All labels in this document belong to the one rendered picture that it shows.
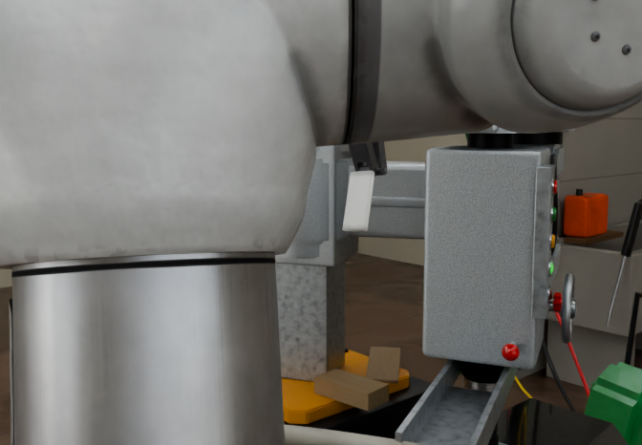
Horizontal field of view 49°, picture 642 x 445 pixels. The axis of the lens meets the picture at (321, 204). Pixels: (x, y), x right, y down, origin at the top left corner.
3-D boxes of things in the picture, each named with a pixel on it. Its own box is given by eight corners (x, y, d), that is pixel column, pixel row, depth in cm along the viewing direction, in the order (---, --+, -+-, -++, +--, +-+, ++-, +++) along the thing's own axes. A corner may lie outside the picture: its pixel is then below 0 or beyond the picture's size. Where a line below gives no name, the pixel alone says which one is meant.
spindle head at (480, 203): (456, 324, 175) (460, 142, 170) (549, 333, 167) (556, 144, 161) (420, 370, 142) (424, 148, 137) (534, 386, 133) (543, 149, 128)
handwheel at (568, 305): (529, 328, 162) (531, 264, 160) (575, 332, 158) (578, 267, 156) (522, 347, 148) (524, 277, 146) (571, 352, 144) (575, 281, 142)
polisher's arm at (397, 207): (237, 242, 209) (235, 158, 206) (272, 225, 242) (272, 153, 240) (493, 253, 191) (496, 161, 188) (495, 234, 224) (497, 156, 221)
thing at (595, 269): (525, 378, 435) (530, 241, 425) (621, 335, 522) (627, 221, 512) (625, 409, 389) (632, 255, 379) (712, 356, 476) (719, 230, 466)
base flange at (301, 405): (202, 379, 230) (202, 365, 229) (316, 348, 262) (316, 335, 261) (297, 428, 193) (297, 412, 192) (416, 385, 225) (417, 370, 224)
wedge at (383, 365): (370, 360, 236) (370, 346, 236) (400, 362, 235) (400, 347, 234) (365, 382, 216) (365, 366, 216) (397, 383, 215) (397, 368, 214)
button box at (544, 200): (534, 307, 139) (540, 163, 135) (548, 309, 138) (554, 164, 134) (530, 318, 131) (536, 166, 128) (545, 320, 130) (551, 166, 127)
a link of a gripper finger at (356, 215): (350, 171, 81) (353, 173, 82) (341, 230, 79) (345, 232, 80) (372, 170, 79) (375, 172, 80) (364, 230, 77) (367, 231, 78)
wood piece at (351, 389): (313, 393, 207) (313, 376, 207) (335, 384, 215) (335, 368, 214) (368, 411, 195) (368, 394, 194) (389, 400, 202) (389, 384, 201)
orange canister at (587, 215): (552, 241, 445) (555, 188, 441) (590, 232, 478) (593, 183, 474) (586, 244, 429) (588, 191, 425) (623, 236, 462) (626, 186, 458)
